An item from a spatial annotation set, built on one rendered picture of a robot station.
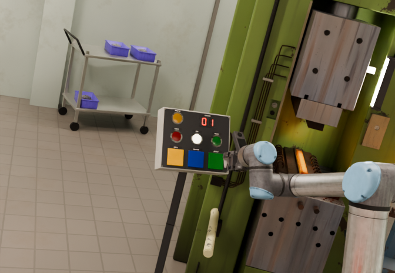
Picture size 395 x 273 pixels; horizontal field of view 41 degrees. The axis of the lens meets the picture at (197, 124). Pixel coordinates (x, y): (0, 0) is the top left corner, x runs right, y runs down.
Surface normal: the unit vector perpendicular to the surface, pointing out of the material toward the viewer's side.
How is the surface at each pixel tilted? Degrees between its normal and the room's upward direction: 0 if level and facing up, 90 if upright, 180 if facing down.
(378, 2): 90
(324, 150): 90
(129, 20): 90
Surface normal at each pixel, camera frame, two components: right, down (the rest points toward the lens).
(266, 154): 0.38, -0.25
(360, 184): -0.87, -0.22
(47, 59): 0.26, 0.34
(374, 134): -0.11, 0.26
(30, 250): 0.23, -0.93
